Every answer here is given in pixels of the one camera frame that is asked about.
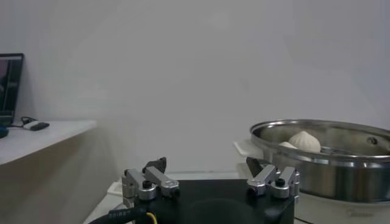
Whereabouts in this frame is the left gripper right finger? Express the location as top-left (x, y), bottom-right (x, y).
top-left (245, 156), bottom-right (301, 200)

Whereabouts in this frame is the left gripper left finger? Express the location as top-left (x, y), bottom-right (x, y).
top-left (121, 156), bottom-right (181, 208)

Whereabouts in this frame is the white steamed baozi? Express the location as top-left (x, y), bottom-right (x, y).
top-left (278, 141), bottom-right (299, 150)
top-left (288, 130), bottom-right (322, 153)

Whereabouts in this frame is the stainless steel steamer basket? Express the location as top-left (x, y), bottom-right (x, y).
top-left (249, 118), bottom-right (390, 203)

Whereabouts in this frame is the white side table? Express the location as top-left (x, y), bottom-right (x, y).
top-left (0, 119), bottom-right (98, 167)

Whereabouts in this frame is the small black white device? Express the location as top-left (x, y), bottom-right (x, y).
top-left (23, 121), bottom-right (51, 131)

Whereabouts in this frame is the black laptop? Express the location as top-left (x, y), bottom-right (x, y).
top-left (0, 53), bottom-right (24, 127)

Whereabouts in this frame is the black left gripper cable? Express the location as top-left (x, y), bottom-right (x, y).
top-left (87, 206), bottom-right (159, 224)

